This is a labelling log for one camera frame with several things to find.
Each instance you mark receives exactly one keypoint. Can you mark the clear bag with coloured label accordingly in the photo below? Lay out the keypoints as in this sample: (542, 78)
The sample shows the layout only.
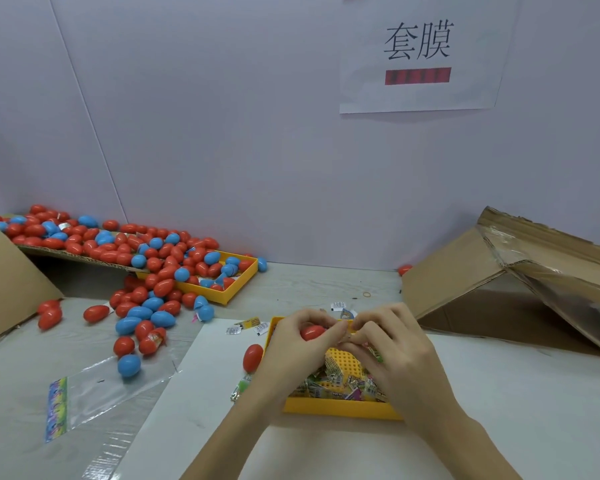
(90, 390)

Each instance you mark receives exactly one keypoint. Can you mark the yellow plastic tray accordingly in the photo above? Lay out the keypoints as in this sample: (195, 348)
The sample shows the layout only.
(325, 407)

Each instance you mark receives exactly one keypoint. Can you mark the yellow tray under eggs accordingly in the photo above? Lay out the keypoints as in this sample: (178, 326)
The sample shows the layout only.
(235, 285)

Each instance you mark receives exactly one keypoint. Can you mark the brown cardboard sheet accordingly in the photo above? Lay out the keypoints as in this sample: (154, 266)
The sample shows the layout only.
(65, 257)

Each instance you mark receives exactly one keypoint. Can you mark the torn flattened cardboard box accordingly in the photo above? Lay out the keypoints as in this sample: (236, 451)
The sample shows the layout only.
(460, 270)

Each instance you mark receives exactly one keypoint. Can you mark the white paper sign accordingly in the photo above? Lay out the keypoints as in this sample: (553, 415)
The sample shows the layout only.
(430, 55)

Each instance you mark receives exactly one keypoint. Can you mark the person's left hand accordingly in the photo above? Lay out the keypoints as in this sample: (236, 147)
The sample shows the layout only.
(295, 360)

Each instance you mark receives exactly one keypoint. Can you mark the tall brown cardboard box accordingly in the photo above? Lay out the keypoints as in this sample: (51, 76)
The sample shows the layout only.
(5, 285)

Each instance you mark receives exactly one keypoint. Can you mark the single red plastic egg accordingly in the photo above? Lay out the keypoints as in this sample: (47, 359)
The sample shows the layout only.
(313, 333)

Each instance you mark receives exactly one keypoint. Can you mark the pile of plastic eggs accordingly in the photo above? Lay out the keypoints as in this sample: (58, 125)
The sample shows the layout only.
(130, 250)

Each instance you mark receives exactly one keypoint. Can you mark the person's right hand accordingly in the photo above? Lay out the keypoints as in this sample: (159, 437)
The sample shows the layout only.
(400, 370)

